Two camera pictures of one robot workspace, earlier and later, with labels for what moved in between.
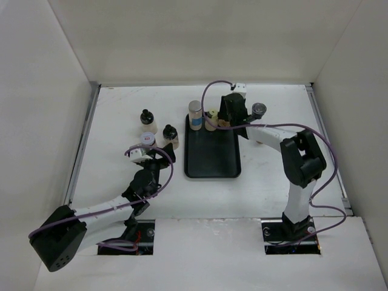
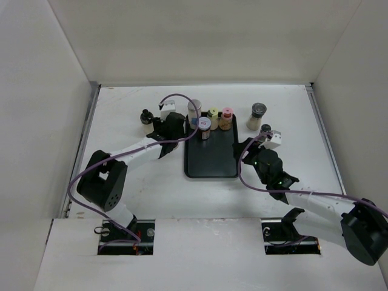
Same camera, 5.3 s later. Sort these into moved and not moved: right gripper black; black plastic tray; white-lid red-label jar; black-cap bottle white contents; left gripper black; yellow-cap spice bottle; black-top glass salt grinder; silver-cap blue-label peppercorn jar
Moved: left gripper black; white-lid red-label jar; right gripper black
Not moved: black-cap bottle white contents; black plastic tray; black-top glass salt grinder; silver-cap blue-label peppercorn jar; yellow-cap spice bottle
